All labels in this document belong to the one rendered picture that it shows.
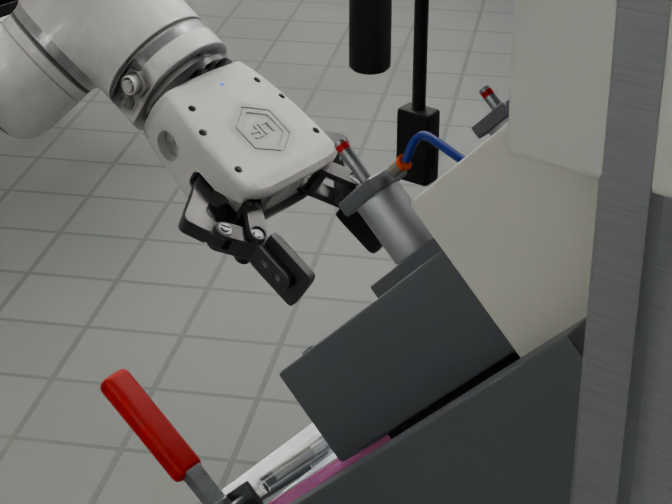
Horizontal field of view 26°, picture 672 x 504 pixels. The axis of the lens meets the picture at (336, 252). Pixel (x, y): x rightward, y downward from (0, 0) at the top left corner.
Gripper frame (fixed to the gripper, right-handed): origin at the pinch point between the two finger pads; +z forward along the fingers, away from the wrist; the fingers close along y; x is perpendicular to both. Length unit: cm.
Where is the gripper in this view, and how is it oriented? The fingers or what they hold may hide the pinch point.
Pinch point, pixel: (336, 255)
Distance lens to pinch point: 97.1
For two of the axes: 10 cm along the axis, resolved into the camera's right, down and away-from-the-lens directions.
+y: 6.0, -3.7, 7.1
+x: -4.5, 5.9, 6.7
